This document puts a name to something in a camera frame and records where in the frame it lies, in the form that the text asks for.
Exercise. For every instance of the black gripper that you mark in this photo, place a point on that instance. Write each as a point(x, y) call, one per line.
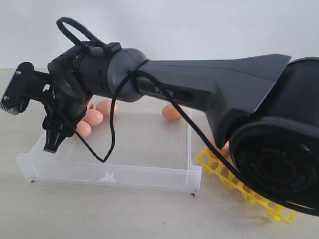
point(60, 111)

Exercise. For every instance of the brown egg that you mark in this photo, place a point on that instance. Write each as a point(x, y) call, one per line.
point(104, 107)
point(224, 151)
point(90, 105)
point(169, 112)
point(83, 128)

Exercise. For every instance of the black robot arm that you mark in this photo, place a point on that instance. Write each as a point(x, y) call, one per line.
point(265, 107)

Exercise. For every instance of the brown egg second row left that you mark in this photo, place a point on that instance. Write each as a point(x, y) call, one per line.
point(93, 117)

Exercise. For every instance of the clear plastic drawer bin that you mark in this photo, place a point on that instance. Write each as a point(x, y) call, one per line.
point(151, 154)

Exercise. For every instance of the yellow plastic egg tray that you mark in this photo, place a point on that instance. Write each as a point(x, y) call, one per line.
point(213, 166)

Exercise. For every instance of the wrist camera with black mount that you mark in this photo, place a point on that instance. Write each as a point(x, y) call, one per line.
point(26, 84)

